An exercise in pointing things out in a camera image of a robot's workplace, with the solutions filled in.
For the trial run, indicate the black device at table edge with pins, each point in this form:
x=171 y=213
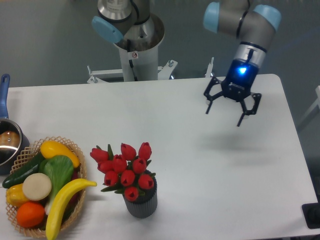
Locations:
x=311 y=212

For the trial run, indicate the red tulip bouquet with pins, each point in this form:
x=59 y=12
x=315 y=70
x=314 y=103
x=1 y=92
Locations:
x=126 y=173

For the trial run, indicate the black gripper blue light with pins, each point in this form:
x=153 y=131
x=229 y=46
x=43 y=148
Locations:
x=236 y=86

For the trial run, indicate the beige round toy disc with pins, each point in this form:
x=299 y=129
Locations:
x=37 y=186

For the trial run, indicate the dark green toy cucumber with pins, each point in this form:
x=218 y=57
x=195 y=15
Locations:
x=19 y=176

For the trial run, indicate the woven wicker basket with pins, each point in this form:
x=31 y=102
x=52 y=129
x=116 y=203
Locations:
x=72 y=210

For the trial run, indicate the dark grey ribbed vase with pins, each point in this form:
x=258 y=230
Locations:
x=142 y=202

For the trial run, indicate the yellow toy banana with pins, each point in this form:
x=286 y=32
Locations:
x=55 y=216

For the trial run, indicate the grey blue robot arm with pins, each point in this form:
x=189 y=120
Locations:
x=254 y=27

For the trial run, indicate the white metal base frame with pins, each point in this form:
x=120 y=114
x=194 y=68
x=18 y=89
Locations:
x=107 y=73

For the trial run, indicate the orange toy fruit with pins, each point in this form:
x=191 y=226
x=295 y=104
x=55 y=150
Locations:
x=30 y=214

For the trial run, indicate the green toy bok choy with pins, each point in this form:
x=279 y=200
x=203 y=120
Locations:
x=59 y=169

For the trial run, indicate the yellow toy squash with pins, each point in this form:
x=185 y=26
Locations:
x=50 y=149

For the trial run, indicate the yellow toy bell pepper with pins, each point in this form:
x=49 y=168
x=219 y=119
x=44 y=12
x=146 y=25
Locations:
x=15 y=196

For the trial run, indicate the white object at right edge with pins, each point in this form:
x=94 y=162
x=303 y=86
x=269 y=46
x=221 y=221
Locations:
x=310 y=113

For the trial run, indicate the blue handled steel saucepan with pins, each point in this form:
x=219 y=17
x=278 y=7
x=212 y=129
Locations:
x=12 y=138

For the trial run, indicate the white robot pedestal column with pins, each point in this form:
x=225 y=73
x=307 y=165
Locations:
x=138 y=50

